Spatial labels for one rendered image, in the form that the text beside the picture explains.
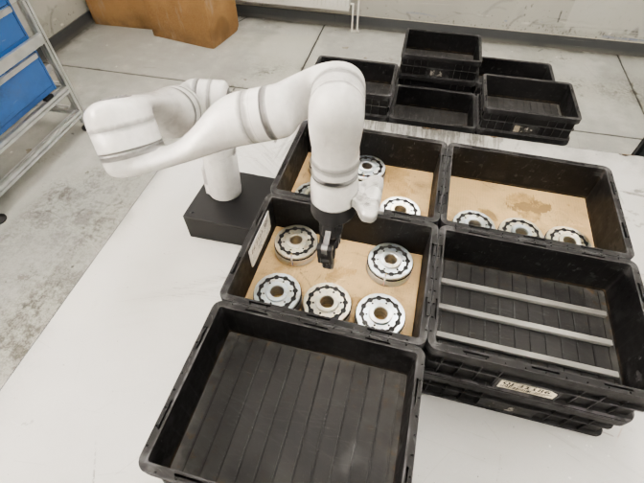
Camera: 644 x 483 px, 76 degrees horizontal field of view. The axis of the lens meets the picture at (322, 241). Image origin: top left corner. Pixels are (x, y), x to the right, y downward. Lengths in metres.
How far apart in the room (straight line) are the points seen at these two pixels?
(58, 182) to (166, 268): 1.69
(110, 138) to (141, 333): 0.59
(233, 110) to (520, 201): 0.86
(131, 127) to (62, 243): 1.84
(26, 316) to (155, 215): 1.06
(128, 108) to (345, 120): 0.30
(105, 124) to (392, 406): 0.66
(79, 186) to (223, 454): 2.13
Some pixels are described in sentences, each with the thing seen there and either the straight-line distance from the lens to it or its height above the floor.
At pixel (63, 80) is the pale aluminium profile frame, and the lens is 2.97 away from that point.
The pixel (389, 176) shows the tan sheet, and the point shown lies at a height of 0.83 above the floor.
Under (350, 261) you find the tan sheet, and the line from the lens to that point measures 0.96.
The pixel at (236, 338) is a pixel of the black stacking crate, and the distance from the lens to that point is 0.88.
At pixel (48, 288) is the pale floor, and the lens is 2.28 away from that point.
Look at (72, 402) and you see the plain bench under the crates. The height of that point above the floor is 0.70.
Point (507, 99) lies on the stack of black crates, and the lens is 2.30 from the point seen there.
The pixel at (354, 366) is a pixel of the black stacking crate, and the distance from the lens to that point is 0.84.
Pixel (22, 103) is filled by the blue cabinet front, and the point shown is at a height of 0.38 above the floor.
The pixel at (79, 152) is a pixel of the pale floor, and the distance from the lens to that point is 2.96.
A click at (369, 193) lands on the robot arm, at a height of 1.17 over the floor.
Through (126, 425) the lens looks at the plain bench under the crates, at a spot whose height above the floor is 0.70.
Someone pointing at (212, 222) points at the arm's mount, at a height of 0.78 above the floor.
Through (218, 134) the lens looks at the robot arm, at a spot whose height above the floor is 1.28.
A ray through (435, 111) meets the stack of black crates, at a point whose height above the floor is 0.38.
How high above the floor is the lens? 1.61
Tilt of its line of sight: 51 degrees down
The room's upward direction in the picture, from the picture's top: straight up
